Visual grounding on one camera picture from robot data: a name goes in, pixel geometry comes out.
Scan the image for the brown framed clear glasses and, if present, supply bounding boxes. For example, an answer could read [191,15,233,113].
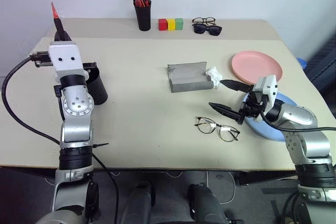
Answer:
[191,17,217,26]

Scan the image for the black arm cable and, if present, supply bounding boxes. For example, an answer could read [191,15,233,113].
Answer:
[258,112,336,133]
[1,55,119,224]

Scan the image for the light blue plate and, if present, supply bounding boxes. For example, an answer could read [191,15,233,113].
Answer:
[243,91,299,143]

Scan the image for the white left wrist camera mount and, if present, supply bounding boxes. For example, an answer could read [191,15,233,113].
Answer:
[48,41,89,82]

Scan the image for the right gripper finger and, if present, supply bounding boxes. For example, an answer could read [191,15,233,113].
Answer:
[208,101,244,125]
[219,79,254,93]

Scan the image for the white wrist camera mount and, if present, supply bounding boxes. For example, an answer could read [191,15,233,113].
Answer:
[252,74,278,123]
[48,41,89,82]

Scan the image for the blue bin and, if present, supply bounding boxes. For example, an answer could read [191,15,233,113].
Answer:
[296,57,308,71]

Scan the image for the thin tortoiseshell glasses with tags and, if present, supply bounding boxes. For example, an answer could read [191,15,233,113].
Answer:
[194,116,241,143]

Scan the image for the black sunglasses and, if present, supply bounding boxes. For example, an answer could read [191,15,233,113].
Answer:
[193,24,223,37]

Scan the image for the black table frame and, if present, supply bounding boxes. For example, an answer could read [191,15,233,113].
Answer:
[0,166,299,187]

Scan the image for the empty black cup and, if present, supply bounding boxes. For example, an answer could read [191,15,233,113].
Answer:
[85,66,109,105]

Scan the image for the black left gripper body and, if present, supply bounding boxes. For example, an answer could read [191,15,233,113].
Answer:
[29,39,98,72]

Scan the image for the white crumpled paper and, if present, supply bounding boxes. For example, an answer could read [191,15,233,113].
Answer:
[205,66,224,90]

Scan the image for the black ribbed panel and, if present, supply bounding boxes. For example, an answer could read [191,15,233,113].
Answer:
[306,31,336,111]

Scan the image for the pink plate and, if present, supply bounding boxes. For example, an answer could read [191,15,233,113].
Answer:
[231,50,284,84]

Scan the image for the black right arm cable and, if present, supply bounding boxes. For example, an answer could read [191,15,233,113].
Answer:
[258,112,336,133]

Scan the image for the dark rounded shape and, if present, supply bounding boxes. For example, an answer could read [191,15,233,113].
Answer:
[187,183,245,224]
[119,181,156,224]

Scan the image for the black cup holding markers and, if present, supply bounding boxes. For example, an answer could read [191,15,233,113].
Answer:
[134,0,152,32]

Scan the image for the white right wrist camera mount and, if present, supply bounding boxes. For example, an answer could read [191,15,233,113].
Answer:
[252,74,278,123]

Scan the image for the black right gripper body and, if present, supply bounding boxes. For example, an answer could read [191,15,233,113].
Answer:
[237,84,269,125]

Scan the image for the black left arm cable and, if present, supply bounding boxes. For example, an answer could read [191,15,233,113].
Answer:
[1,55,119,224]

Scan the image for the white floor cable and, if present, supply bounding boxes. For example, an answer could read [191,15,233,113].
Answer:
[205,170,236,205]

